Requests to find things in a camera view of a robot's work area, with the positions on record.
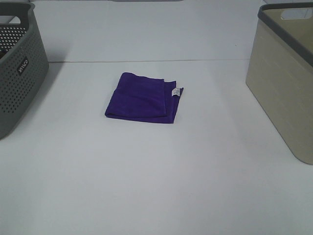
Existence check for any purple towel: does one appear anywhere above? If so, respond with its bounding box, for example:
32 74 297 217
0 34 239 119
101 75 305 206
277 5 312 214
104 72 184 124

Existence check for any beige plastic basket grey rim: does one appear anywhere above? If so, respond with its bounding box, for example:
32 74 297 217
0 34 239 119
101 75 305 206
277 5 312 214
246 2 313 165

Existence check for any grey perforated plastic basket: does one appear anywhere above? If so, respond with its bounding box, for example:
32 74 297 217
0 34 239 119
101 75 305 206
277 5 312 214
0 1 49 138

